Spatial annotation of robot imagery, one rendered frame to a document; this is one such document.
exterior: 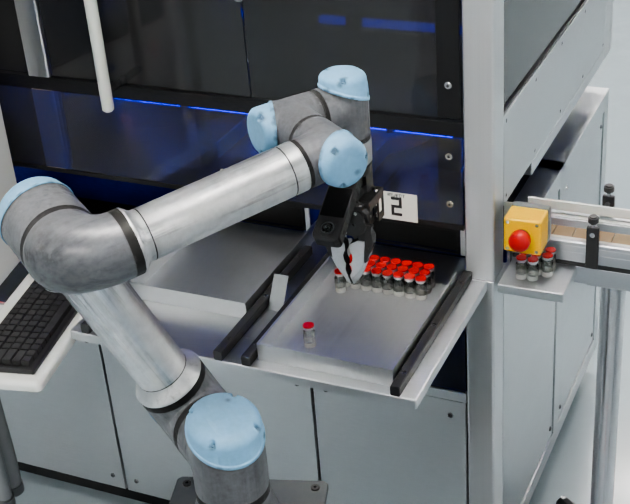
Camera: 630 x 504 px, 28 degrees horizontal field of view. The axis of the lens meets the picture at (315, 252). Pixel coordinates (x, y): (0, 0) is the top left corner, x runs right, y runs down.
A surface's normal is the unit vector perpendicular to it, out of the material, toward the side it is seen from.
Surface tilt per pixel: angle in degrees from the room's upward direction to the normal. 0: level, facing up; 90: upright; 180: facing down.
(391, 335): 0
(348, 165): 90
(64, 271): 87
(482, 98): 90
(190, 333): 0
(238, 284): 0
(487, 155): 90
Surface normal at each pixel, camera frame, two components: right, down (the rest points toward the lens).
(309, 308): -0.07, -0.86
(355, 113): 0.49, 0.40
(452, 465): -0.40, 0.48
